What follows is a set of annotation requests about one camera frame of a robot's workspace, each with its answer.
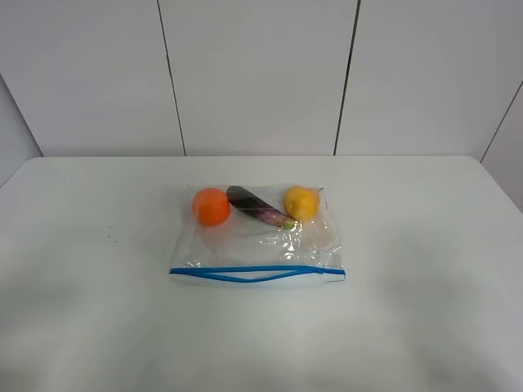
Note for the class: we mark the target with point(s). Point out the clear zip bag blue seal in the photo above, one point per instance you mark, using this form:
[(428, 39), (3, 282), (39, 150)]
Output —
[(243, 250)]

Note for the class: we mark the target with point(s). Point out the purple eggplant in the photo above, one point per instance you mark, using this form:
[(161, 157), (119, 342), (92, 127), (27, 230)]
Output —
[(251, 205)]

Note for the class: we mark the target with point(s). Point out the yellow lemon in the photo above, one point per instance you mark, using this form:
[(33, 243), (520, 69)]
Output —
[(301, 203)]

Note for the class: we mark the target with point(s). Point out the orange fruit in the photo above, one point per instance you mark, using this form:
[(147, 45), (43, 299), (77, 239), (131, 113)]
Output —
[(211, 206)]

